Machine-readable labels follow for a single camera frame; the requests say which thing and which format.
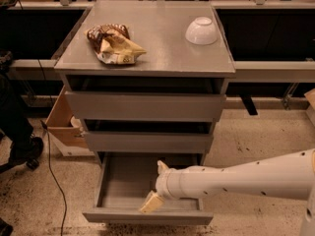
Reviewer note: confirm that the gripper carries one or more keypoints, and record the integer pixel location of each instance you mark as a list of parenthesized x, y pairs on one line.
[(162, 183)]

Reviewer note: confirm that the grey drawer cabinet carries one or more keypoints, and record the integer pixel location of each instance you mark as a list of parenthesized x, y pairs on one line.
[(159, 27)]

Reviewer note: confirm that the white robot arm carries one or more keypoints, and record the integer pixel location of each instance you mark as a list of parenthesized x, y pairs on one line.
[(290, 176)]

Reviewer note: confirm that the grey bottom drawer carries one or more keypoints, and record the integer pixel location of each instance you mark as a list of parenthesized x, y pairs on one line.
[(127, 178)]

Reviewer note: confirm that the wooden box on floor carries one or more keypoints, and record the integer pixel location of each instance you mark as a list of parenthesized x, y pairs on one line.
[(59, 124)]

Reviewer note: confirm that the person's black leg and shoe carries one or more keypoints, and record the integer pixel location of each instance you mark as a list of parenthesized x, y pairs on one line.
[(26, 147)]

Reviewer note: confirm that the white upturned bowl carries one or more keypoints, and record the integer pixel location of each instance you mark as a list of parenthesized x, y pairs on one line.
[(201, 31)]

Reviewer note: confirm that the grey metal rail frame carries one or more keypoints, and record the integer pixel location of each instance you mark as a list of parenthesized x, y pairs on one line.
[(246, 71)]

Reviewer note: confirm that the grey drawer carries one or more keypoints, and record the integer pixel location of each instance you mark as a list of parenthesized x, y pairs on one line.
[(127, 178), (148, 136), (145, 98)]

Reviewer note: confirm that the crumpled brown chip bag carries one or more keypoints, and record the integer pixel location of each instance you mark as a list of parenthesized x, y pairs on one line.
[(112, 44)]

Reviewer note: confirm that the black bracket under rail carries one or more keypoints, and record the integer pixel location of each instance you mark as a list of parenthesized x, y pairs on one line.
[(249, 104)]

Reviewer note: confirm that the grey top drawer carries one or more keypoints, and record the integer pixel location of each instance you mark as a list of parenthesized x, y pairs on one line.
[(145, 98)]

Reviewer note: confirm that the grey middle drawer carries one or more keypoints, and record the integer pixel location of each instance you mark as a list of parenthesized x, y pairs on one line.
[(148, 136)]

